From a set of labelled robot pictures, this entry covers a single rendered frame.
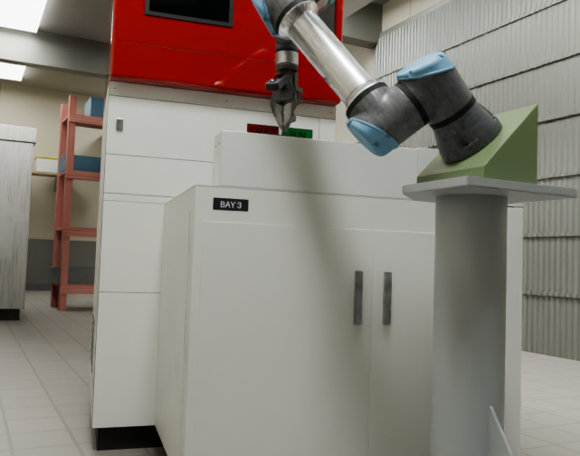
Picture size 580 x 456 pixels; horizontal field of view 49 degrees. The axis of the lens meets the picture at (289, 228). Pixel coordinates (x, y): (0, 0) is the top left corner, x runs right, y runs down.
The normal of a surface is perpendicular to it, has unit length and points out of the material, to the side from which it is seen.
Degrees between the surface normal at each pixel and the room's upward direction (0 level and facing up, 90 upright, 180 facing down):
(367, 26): 90
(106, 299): 90
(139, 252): 90
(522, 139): 90
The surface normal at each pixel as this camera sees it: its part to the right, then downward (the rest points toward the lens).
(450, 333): -0.69, -0.06
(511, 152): 0.46, -0.04
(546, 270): -0.89, -0.05
